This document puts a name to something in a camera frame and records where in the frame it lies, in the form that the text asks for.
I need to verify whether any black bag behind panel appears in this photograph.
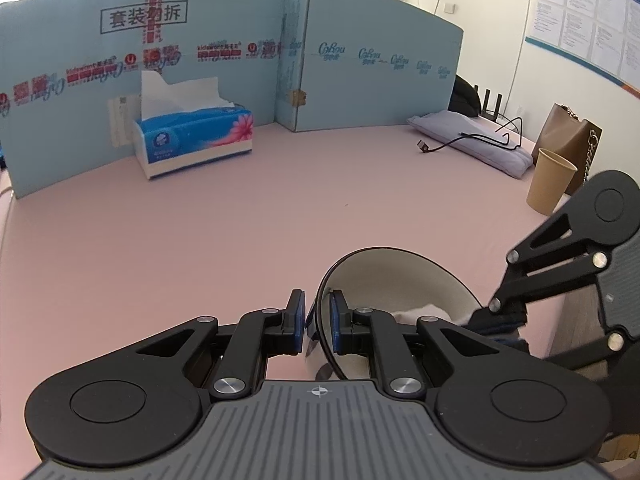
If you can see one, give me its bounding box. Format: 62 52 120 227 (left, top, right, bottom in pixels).
448 75 480 118

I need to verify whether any white bowl black rim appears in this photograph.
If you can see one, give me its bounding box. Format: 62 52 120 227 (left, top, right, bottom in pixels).
305 247 480 382

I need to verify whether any right blue cardboard panel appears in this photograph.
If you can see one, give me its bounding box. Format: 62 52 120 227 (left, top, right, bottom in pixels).
276 0 463 132

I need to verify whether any brown paper cup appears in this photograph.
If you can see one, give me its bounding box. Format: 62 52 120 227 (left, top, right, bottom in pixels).
526 148 577 216

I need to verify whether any blue tissue box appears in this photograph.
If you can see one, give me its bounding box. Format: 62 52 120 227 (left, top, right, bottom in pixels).
134 70 254 179

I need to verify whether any black usb cable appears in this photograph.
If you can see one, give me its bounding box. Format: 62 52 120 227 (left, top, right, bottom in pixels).
415 116 525 155

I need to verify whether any lavender pillow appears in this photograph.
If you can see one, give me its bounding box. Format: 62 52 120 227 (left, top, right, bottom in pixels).
407 110 534 179

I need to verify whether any black wifi router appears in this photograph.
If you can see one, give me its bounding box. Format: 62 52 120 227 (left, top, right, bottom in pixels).
472 84 503 122

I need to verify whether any brown leather handbag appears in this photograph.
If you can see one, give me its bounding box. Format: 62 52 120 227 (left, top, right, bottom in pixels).
532 103 602 195

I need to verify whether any wall notice board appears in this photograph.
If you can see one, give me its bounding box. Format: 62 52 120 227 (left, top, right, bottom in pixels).
524 0 639 96

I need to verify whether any left blue cardboard panel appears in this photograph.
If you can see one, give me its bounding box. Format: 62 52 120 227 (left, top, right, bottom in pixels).
1 0 284 197

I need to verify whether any beige cleaning cloth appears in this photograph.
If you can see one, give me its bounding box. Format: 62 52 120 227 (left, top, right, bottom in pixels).
393 304 471 325

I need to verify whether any blue cardboard panel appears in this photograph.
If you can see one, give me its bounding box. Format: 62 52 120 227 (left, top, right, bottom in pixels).
276 0 463 132
1 0 284 197

